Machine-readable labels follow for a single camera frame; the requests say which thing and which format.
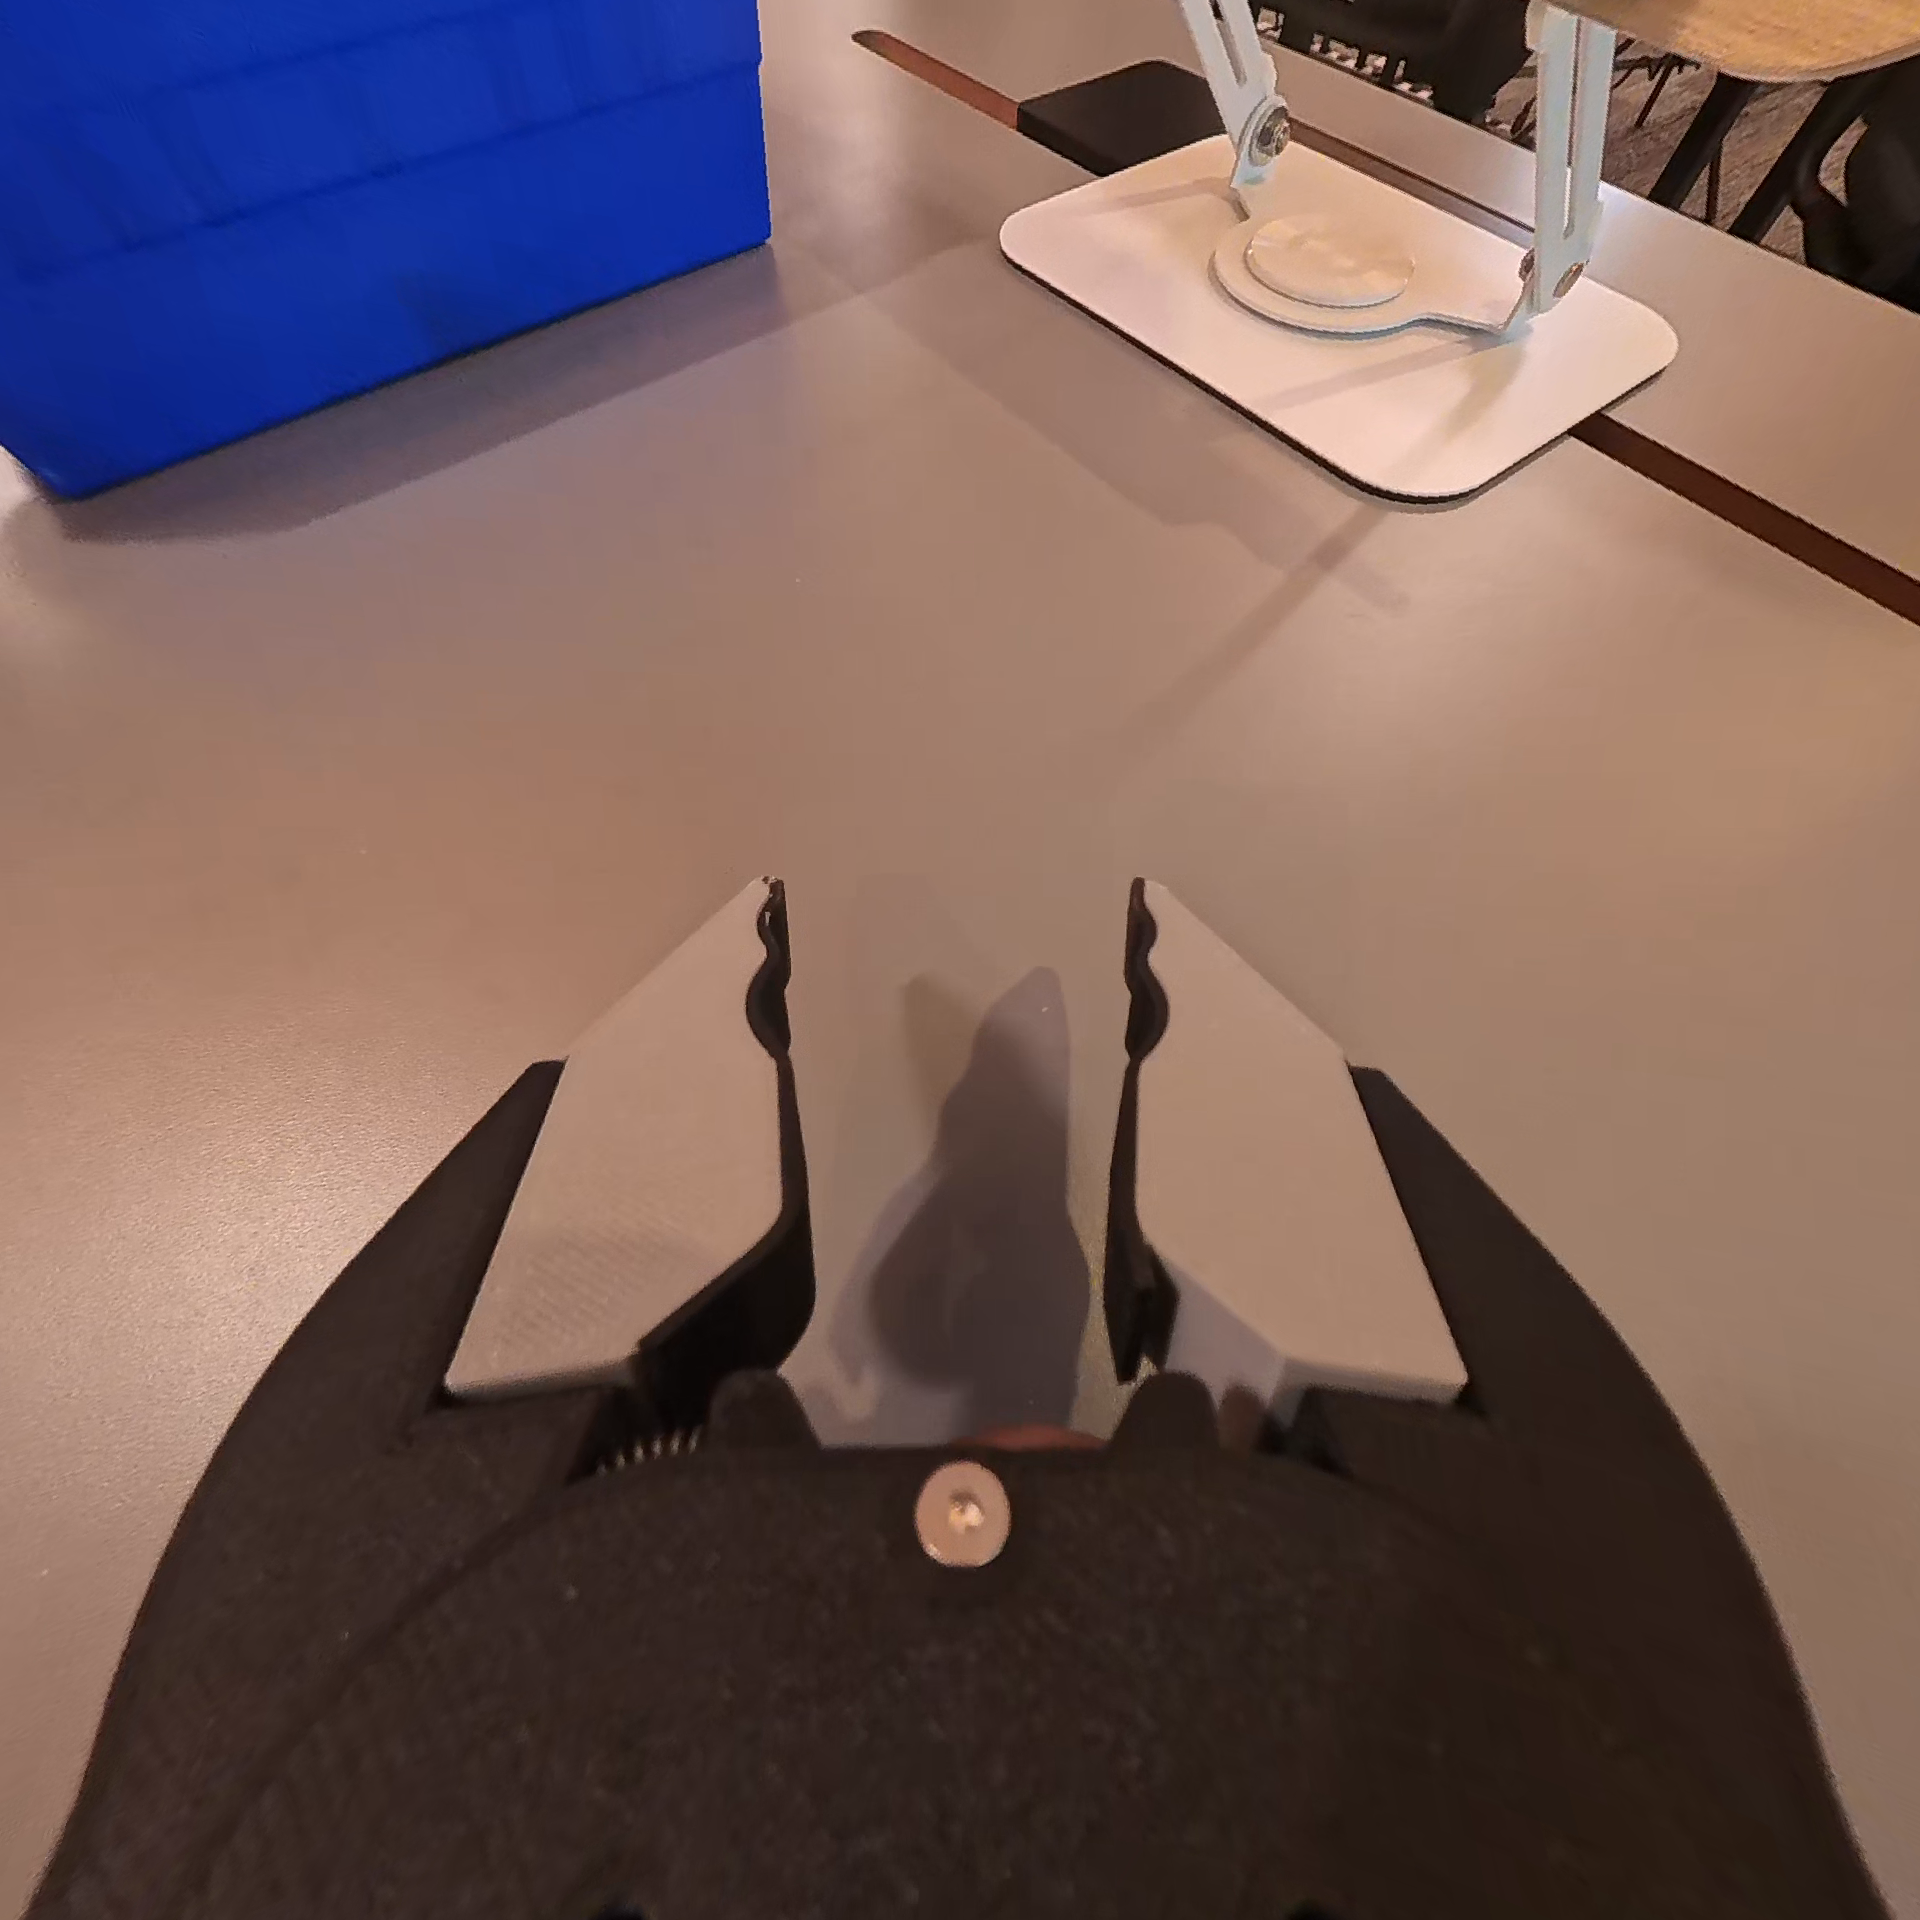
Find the blue plastic bin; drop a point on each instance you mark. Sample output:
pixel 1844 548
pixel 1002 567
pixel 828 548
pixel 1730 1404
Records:
pixel 374 227

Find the black table cover plate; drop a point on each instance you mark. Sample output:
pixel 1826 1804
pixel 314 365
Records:
pixel 1119 115

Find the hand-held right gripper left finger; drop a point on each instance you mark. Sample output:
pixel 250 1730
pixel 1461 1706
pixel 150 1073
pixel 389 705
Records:
pixel 645 1184

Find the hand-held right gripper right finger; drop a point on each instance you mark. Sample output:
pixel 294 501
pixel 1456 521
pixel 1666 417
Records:
pixel 1289 1201

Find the black office chair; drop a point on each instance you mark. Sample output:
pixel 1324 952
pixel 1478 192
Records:
pixel 1393 59

